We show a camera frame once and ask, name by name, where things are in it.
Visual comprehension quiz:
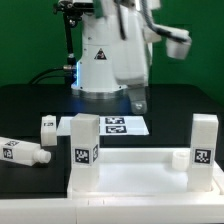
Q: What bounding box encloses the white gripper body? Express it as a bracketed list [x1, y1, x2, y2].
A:
[106, 3, 148, 86]

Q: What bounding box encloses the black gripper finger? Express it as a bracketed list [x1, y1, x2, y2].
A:
[128, 86, 147, 114]

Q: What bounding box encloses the white desk top tray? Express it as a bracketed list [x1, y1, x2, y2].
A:
[67, 148, 224, 198]

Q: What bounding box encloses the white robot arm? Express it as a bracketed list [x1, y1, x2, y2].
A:
[72, 0, 153, 114]

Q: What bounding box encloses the white front fence bar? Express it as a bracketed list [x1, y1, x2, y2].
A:
[0, 193, 224, 224]

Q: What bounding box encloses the black cable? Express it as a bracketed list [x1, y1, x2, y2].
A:
[29, 65, 78, 85]

